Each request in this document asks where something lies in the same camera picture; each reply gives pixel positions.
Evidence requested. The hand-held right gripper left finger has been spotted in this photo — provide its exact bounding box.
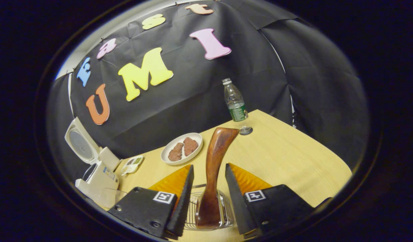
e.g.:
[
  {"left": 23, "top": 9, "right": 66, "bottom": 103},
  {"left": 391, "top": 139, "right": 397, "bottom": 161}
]
[{"left": 107, "top": 164, "right": 195, "bottom": 240}]

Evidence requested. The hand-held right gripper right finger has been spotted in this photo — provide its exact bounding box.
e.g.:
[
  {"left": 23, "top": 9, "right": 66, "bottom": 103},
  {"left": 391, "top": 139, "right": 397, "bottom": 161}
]
[{"left": 225, "top": 163, "right": 316, "bottom": 237}]

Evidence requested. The wire chopstick holder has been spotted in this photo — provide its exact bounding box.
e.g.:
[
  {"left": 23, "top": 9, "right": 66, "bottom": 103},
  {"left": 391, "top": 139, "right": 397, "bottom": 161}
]
[{"left": 183, "top": 184, "right": 236, "bottom": 231}]

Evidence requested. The brown wooden spoon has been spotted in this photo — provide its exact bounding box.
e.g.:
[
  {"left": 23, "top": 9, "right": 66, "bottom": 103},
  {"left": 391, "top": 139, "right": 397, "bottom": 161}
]
[{"left": 196, "top": 127, "right": 240, "bottom": 230}]

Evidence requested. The white rice cooker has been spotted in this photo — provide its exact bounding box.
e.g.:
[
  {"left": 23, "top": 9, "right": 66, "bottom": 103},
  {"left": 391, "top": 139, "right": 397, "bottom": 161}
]
[{"left": 65, "top": 117, "right": 122, "bottom": 201}]

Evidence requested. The white round plate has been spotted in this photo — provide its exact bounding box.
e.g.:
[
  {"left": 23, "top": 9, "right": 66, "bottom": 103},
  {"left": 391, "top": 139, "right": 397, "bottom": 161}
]
[{"left": 161, "top": 132, "right": 204, "bottom": 165}]

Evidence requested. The brown meat piece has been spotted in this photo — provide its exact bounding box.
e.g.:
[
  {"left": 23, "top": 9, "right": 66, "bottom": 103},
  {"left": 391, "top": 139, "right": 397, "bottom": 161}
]
[
  {"left": 168, "top": 143, "right": 184, "bottom": 162},
  {"left": 183, "top": 137, "right": 199, "bottom": 156}
]

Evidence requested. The small white dish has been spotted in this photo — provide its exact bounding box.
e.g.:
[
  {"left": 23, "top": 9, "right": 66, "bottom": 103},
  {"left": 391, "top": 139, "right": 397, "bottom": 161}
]
[{"left": 121, "top": 155, "right": 144, "bottom": 176}]

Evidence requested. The black backdrop cloth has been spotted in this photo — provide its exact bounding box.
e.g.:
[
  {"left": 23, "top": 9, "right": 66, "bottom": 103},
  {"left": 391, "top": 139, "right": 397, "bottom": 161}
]
[{"left": 47, "top": 0, "right": 370, "bottom": 189}]

